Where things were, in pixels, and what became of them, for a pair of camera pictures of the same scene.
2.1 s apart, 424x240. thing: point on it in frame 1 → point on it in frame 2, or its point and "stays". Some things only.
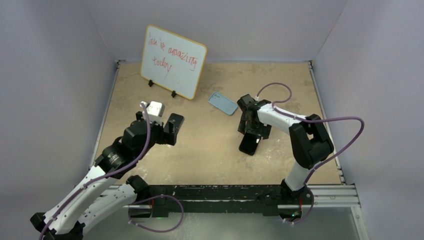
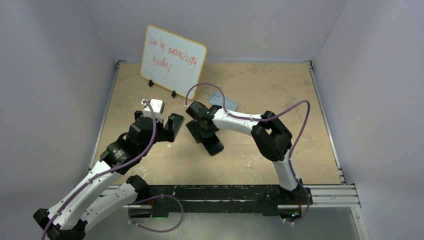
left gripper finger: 173,124 stays
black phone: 249,143 → 213,144
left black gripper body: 157,135 stays
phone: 222,103 stays
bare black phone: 177,119 stays
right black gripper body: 254,126 → 204,132
